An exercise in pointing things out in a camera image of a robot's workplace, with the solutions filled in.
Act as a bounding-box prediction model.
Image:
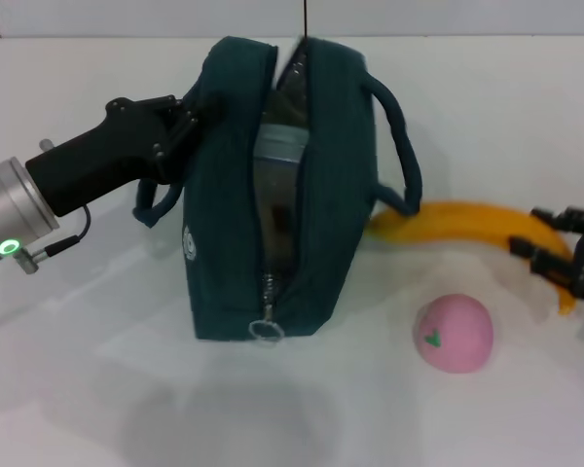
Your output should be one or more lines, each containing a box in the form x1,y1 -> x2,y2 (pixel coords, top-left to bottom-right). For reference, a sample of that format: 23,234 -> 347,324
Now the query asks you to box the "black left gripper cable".
31,203 -> 91,259

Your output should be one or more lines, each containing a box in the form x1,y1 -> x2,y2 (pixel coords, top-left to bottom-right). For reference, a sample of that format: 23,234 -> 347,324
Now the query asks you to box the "clear container with blue rim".
252,87 -> 313,273

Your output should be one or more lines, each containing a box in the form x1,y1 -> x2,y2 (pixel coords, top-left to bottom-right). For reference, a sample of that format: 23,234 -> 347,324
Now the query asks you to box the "pink peach toy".
415,293 -> 495,375

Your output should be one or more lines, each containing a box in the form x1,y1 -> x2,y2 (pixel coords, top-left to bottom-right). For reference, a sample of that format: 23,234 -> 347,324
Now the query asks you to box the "yellow banana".
367,199 -> 578,317

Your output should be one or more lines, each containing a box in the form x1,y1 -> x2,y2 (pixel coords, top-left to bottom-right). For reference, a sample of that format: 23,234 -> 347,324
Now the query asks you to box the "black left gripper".
24,94 -> 225,218

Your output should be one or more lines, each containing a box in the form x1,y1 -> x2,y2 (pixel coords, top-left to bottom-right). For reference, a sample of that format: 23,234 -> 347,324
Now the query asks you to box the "dark teal zip bag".
131,34 -> 424,344

